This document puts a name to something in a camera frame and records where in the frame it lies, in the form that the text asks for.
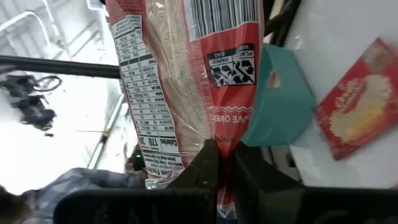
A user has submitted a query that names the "black metal table frame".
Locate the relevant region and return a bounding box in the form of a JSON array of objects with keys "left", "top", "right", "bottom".
[{"left": 262, "top": 0, "right": 302, "bottom": 47}]

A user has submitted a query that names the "black rig frame beam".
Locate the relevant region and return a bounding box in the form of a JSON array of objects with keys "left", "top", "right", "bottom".
[{"left": 0, "top": 54, "right": 121, "bottom": 79}]

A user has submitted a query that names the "teal plastic basket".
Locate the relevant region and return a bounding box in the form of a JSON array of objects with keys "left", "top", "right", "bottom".
[{"left": 241, "top": 42, "right": 317, "bottom": 147}]

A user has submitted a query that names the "black cable clutter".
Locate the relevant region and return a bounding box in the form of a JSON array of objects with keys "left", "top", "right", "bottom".
[{"left": 0, "top": 73, "right": 63, "bottom": 132}]

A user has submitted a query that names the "red Orville popcorn bag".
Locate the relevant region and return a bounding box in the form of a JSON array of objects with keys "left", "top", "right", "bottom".
[
  {"left": 104, "top": 0, "right": 266, "bottom": 218},
  {"left": 315, "top": 36, "right": 398, "bottom": 162}
]

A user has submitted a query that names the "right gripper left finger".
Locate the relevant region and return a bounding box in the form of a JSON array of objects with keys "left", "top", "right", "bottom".
[{"left": 167, "top": 139, "right": 221, "bottom": 190}]

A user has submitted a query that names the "person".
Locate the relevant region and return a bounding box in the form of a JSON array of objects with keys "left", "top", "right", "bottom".
[{"left": 0, "top": 167, "right": 147, "bottom": 224}]

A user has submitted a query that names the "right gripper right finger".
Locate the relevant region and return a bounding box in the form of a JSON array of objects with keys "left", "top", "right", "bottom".
[{"left": 233, "top": 141, "right": 304, "bottom": 223}]

